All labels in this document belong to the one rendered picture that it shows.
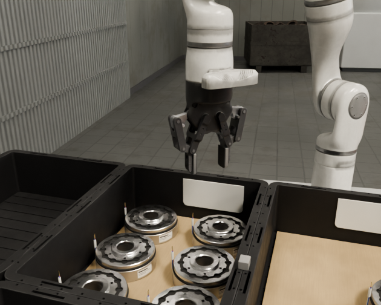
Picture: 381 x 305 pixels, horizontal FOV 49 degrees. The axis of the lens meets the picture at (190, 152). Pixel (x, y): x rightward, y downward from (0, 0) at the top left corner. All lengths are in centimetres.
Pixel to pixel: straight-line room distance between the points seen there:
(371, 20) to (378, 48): 47
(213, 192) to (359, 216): 28
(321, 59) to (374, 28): 669
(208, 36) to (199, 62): 4
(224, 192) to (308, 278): 23
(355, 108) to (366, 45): 668
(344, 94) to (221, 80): 41
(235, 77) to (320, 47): 36
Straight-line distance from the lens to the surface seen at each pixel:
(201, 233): 78
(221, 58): 64
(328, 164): 100
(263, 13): 838
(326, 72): 98
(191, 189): 86
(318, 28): 91
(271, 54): 715
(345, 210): 83
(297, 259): 79
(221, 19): 63
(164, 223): 81
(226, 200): 85
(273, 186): 81
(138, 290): 70
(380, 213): 84
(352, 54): 761
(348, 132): 98
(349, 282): 76
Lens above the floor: 127
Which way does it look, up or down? 21 degrees down
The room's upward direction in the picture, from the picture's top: straight up
